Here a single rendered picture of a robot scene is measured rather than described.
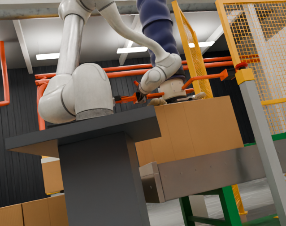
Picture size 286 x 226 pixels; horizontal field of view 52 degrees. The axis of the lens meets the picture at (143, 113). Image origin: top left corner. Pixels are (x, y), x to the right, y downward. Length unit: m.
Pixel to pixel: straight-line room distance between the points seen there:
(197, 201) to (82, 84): 2.11
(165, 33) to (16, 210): 1.45
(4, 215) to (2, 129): 11.33
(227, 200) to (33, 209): 1.00
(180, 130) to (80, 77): 0.82
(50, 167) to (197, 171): 2.32
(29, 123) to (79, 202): 11.80
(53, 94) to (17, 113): 11.69
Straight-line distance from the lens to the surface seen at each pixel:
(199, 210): 3.04
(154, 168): 1.55
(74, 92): 1.21
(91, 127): 0.95
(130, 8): 7.95
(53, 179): 3.62
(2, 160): 12.70
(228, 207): 1.70
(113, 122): 0.93
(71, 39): 1.53
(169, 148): 1.76
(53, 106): 1.31
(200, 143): 1.83
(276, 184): 1.65
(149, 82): 1.64
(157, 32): 2.16
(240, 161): 1.75
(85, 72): 1.21
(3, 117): 13.04
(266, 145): 1.65
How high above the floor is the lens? 0.52
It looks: 13 degrees up
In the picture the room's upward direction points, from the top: 12 degrees counter-clockwise
